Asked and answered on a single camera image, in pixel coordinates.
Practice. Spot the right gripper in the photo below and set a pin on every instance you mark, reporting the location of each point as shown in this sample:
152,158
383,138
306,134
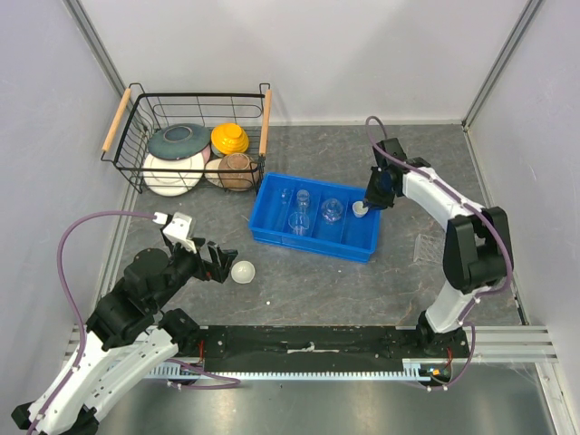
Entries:
377,201

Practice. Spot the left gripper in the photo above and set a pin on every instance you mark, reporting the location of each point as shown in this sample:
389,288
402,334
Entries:
219,267

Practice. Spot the white plastic cup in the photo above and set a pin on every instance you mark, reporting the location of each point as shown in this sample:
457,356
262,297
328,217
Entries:
359,209

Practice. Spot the glass conical flask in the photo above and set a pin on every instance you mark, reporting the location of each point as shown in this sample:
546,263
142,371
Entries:
332,211

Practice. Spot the blue plastic divided bin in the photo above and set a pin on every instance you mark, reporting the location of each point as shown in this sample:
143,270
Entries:
351,238

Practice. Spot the small glass bottle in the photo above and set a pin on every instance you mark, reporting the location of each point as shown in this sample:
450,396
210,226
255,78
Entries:
303,200

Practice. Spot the glass petri dish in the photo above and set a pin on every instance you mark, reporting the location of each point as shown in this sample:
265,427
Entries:
299,223

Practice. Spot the clear acrylic tube rack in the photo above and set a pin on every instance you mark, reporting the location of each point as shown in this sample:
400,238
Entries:
428,249

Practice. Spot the glass beaker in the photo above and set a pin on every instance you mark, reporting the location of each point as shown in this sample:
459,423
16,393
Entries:
286,196

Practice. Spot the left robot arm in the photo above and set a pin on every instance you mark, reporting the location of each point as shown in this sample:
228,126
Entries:
127,335

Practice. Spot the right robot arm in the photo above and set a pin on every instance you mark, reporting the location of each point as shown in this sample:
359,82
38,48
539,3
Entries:
477,255

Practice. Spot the white plastic bowl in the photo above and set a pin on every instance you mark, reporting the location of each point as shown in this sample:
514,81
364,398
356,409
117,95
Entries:
243,272

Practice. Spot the brown ceramic bowl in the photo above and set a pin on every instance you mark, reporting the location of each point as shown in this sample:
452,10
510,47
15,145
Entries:
238,172

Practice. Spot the white ceramic bowl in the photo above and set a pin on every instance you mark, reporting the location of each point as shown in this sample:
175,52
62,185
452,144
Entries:
211,172

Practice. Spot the white ceramic plate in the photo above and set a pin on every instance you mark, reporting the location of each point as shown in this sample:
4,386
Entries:
171,178

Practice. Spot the yellow ceramic bowl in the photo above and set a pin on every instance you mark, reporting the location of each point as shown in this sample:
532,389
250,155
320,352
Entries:
229,138

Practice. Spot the teal ceramic plate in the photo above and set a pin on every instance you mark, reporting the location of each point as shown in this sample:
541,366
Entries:
178,141

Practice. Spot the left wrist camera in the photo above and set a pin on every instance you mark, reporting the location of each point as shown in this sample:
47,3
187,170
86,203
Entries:
178,230

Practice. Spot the black wire basket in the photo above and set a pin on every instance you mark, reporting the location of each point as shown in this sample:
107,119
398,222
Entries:
140,114

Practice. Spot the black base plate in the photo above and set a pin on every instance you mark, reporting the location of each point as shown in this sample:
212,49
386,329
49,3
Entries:
325,347

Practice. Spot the light blue cable duct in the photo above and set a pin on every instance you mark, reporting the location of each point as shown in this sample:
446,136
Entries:
406,371

